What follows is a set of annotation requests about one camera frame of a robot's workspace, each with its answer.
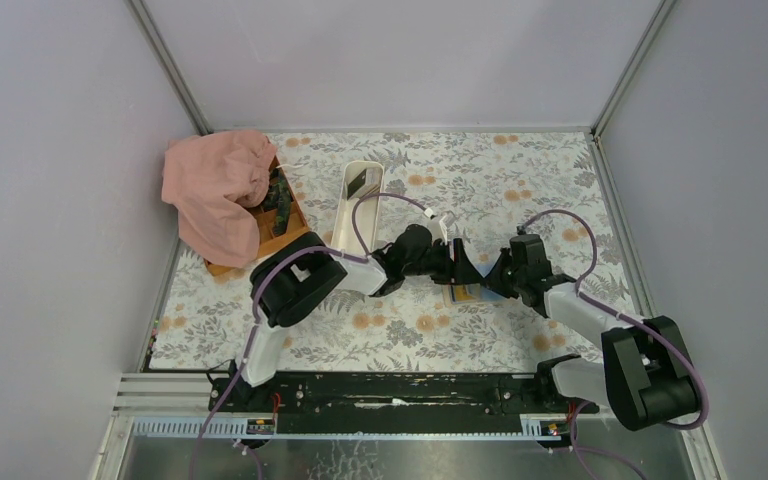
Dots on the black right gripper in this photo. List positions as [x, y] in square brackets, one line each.
[492, 278]

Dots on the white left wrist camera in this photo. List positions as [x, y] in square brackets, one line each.
[439, 225]

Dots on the slotted aluminium cable duct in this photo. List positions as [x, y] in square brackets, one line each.
[377, 427]

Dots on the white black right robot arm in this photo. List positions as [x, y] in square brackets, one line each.
[645, 375]

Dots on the pink crumpled cloth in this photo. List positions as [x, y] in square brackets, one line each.
[213, 181]

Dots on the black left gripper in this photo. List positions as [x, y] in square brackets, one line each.
[454, 269]

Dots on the orange wooden organizer tray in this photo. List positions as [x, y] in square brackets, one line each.
[298, 225]

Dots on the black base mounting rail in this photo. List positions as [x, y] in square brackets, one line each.
[386, 393]

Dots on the orange yellow credit card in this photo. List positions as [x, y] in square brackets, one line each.
[464, 293]

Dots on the long white plastic tray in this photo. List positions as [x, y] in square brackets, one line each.
[356, 223]

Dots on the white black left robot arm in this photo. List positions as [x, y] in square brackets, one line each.
[292, 283]

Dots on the dark green items in organizer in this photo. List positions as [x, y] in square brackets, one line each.
[279, 200]

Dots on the floral patterned table mat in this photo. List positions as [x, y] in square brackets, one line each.
[492, 182]

